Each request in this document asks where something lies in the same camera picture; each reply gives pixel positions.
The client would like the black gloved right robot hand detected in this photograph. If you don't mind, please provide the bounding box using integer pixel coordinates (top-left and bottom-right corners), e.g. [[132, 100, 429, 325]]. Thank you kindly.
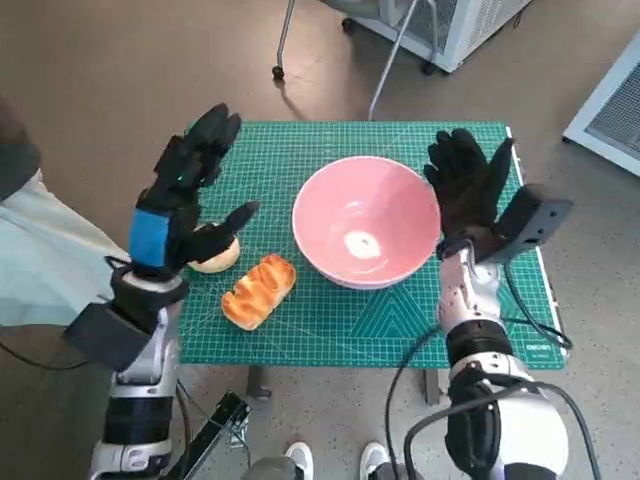
[[422, 128, 516, 244]]

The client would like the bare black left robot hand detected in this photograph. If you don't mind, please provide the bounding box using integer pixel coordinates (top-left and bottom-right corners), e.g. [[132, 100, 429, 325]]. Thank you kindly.
[[127, 103, 262, 279]]

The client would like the pink bowl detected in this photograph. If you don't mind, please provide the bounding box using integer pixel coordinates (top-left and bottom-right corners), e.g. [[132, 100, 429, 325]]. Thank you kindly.
[[291, 155, 442, 291]]

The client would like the braided toy bread loaf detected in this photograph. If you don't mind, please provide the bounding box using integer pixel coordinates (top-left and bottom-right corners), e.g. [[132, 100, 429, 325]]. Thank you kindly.
[[220, 253, 297, 331]]

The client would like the round toy bread bun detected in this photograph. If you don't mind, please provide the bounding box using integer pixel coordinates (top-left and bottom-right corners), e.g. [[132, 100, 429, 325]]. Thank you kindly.
[[188, 223, 241, 274]]

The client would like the person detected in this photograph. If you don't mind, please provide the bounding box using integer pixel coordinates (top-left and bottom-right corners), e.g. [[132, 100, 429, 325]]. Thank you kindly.
[[0, 94, 135, 480]]

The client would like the white louvred cabinet unit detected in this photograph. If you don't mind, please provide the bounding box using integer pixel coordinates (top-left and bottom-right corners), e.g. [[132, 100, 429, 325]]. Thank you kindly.
[[319, 0, 534, 74]]

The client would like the white panel with mesh grille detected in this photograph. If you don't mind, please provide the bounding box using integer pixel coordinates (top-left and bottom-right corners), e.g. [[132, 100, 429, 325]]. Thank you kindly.
[[562, 32, 640, 179]]

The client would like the dark table leg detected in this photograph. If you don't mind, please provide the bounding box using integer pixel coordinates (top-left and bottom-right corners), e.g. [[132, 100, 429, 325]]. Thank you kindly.
[[423, 368, 444, 405], [246, 367, 271, 399]]

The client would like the green cutting mat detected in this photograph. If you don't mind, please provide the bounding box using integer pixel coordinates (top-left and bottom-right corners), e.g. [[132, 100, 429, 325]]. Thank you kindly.
[[174, 119, 569, 370]]

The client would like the black metal stand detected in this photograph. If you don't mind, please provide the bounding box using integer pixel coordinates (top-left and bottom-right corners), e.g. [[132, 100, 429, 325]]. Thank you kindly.
[[169, 390, 252, 480]]

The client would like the metal chair leg with caster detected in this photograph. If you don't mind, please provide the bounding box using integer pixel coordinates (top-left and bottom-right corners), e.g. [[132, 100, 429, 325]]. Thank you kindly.
[[271, 0, 297, 80]]

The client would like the white shoe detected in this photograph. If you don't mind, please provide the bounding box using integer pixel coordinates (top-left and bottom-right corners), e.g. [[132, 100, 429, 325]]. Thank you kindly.
[[284, 440, 314, 480], [359, 442, 389, 477]]

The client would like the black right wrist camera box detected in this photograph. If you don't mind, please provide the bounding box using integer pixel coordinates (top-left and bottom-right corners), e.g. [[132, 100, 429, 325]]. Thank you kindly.
[[477, 183, 574, 264]]

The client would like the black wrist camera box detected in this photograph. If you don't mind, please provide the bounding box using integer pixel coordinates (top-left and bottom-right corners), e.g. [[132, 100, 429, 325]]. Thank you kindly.
[[60, 302, 151, 372], [477, 183, 574, 264]]

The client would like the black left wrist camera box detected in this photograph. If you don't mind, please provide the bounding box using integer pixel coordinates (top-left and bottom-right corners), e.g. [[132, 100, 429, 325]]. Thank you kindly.
[[60, 302, 151, 372]]

